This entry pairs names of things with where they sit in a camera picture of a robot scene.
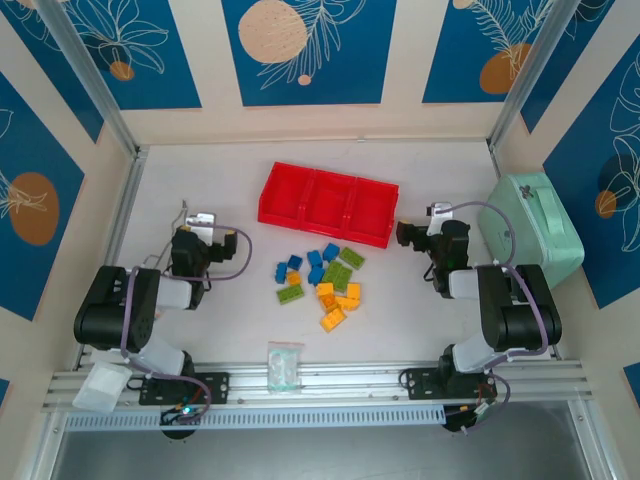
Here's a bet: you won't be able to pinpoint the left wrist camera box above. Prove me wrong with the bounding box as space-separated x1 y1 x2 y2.
183 210 219 246

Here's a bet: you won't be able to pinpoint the blue floral wall panel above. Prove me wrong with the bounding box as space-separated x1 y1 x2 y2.
542 49 640 310
422 0 566 105
222 0 399 107
0 72 86 321
0 0 105 145
519 0 640 134
64 0 202 111

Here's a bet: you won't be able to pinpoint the mint green zip case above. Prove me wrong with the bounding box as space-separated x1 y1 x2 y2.
477 172 586 297

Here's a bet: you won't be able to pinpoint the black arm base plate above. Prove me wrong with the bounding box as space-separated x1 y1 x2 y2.
138 371 231 406
402 367 499 401

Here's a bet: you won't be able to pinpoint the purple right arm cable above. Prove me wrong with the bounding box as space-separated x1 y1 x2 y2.
433 200 551 436

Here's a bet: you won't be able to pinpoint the white slotted cable duct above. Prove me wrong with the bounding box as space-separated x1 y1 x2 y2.
63 405 447 432

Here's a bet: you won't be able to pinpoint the aluminium frame post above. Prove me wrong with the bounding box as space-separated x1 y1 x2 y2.
487 0 584 154
34 0 141 160

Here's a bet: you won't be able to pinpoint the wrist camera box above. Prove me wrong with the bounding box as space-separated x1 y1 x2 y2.
183 210 219 246
424 201 454 236

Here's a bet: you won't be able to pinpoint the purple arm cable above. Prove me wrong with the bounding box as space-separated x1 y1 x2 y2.
119 224 252 426
433 200 551 436

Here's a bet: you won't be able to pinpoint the metal wire tongs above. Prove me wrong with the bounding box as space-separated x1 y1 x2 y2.
141 199 190 266

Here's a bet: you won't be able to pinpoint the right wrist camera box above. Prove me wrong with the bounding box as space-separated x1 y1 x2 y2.
424 201 454 236

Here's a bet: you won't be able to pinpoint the clear zip bag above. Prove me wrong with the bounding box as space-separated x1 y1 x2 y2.
267 341 306 394

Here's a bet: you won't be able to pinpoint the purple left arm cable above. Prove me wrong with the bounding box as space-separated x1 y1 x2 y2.
119 224 252 426

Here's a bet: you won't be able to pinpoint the small circuit board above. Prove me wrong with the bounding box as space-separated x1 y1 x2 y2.
159 404 209 426

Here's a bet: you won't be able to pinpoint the aluminium mounting rail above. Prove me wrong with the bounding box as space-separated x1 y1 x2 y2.
42 358 595 414

